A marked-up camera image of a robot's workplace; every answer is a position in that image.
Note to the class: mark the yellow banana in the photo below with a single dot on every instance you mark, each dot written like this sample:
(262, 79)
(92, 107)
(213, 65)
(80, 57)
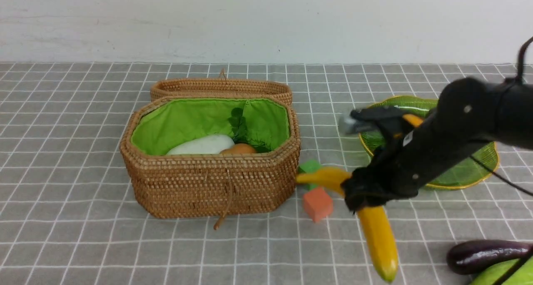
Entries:
(374, 222)

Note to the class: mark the orange yellow mango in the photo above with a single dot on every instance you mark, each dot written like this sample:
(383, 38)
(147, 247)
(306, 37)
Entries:
(412, 119)

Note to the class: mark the brown potato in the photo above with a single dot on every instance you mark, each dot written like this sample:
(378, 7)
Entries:
(240, 148)

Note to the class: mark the woven wicker basket lid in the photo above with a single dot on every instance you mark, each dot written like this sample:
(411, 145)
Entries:
(220, 86)

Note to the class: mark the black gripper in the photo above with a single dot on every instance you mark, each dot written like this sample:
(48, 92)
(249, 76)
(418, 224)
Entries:
(380, 182)

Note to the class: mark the green glass leaf plate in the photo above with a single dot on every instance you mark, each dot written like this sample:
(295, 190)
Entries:
(465, 174)

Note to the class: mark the grey checked tablecloth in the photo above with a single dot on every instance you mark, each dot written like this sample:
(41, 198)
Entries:
(68, 212)

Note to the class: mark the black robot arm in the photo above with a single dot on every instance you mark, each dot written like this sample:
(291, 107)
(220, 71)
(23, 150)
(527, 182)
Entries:
(469, 115)

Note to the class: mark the green foam cube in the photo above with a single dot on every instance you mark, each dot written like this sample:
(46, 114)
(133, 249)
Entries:
(309, 166)

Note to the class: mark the dark purple eggplant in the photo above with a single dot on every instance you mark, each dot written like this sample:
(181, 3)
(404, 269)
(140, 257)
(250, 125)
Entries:
(474, 256)

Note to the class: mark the orange foam cube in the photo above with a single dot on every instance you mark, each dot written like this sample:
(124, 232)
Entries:
(317, 204)

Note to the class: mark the white radish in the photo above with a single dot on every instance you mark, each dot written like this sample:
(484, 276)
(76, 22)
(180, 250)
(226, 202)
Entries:
(211, 144)

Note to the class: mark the woven wicker basket green lining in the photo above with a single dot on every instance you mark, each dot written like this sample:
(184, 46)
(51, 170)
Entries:
(201, 185)

